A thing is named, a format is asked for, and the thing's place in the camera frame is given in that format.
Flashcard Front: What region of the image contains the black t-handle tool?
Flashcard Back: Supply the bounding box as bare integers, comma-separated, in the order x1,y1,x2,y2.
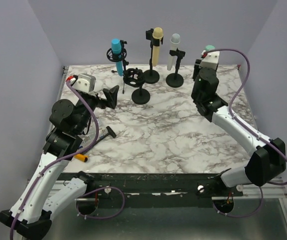
91,126,117,148

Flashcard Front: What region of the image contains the black tripod shock-mount stand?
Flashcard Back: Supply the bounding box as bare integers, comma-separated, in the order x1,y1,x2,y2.
106,40,129,94

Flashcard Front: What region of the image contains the orange yellow tool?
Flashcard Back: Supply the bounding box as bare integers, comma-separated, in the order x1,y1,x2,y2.
74,154,89,163

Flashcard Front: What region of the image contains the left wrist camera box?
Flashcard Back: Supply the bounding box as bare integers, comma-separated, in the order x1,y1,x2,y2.
73,73,96,94

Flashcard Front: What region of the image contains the beige microphone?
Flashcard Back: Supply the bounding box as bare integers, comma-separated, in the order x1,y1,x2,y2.
152,27,164,67

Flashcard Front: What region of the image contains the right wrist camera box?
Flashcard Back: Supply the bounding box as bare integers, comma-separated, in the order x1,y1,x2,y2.
199,50,220,71

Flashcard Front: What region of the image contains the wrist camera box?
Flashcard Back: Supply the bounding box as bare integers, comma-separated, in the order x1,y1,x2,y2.
73,73,96,94
199,50,220,71

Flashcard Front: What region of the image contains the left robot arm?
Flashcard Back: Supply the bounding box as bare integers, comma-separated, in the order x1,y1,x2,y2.
0,85,119,240

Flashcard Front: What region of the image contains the purple cable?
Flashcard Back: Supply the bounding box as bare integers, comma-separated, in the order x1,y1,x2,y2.
9,82,126,240
207,48,287,218

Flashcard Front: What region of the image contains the blue microphone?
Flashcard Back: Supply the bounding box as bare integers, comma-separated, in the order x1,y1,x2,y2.
111,38,123,77

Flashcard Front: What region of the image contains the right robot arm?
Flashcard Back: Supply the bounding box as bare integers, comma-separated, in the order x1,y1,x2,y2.
191,59,286,196

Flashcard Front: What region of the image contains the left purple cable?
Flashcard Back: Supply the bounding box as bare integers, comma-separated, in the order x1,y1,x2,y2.
9,82,126,240

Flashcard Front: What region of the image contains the mint green microphone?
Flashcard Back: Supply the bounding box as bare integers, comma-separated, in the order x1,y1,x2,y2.
204,45,215,51

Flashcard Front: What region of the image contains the tall black clip stand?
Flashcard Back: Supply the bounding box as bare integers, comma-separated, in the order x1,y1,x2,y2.
143,28,164,84

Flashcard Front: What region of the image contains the black shock-mount round stand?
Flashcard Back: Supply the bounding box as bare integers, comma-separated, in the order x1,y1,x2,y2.
123,67,151,105

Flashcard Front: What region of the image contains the white microphone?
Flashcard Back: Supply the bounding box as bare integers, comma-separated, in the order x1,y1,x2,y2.
167,33,181,71

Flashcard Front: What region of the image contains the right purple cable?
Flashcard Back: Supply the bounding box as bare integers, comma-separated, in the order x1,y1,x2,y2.
207,48,287,218

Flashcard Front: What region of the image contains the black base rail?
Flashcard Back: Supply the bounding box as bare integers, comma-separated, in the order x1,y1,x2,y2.
58,171,243,209

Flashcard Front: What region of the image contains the short black clip stand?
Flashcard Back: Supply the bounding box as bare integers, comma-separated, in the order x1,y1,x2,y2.
166,48,186,88

